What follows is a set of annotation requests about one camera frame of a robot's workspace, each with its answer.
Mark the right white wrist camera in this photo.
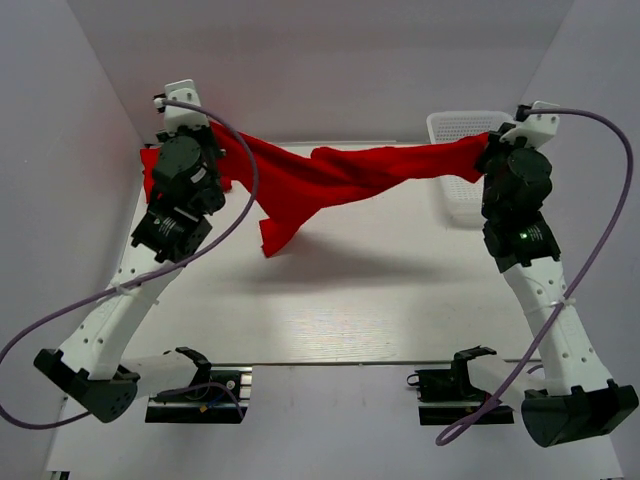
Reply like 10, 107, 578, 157
500, 101, 559, 149

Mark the white plastic basket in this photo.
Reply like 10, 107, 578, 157
426, 110, 512, 230

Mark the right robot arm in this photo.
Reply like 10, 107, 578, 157
436, 132, 639, 447

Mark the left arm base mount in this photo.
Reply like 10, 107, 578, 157
145, 366, 252, 425

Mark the folded red t-shirt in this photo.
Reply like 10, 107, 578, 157
140, 147, 160, 203

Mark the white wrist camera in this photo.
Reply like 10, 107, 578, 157
153, 79, 209, 136
500, 101, 559, 149

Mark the red t-shirt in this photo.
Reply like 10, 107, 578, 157
140, 147, 160, 203
209, 119, 494, 259

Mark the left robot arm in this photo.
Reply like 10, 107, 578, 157
34, 126, 225, 423

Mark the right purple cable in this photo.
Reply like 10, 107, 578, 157
435, 107, 634, 447

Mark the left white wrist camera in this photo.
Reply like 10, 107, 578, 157
153, 79, 209, 136

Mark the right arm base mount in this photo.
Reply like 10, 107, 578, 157
406, 368, 490, 426

